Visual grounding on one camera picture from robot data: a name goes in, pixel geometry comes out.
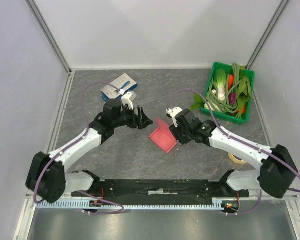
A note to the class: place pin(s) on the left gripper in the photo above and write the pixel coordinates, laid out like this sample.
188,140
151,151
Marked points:
140,122

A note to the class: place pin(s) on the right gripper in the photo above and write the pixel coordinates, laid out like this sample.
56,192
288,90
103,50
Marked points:
176,134

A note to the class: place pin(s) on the pink paper box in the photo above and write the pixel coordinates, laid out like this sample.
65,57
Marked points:
163,137

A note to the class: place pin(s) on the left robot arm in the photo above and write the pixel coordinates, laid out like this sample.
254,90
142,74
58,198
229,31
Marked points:
48,176

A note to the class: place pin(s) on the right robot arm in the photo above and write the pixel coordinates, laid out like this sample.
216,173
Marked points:
274,169

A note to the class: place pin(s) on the blue razor box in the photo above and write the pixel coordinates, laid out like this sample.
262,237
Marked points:
122,83

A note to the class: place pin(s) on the toy green beans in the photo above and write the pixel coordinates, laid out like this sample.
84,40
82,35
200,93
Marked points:
235,69

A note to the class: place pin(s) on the masking tape roll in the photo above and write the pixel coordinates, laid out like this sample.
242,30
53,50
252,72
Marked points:
236,159

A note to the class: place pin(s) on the toy bok choy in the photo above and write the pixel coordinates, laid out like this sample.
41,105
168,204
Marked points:
216,95

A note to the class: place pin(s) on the toy spinach leaf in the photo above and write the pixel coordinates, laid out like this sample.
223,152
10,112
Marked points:
243,93

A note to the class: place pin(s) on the toy carrot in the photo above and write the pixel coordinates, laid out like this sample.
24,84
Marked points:
230,81

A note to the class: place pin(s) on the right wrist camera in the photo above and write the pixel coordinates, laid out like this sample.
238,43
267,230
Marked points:
172,113

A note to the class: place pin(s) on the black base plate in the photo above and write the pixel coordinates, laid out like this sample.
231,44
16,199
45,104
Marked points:
161,192

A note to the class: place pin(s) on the slotted cable duct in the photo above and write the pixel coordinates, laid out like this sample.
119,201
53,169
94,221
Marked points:
89,204

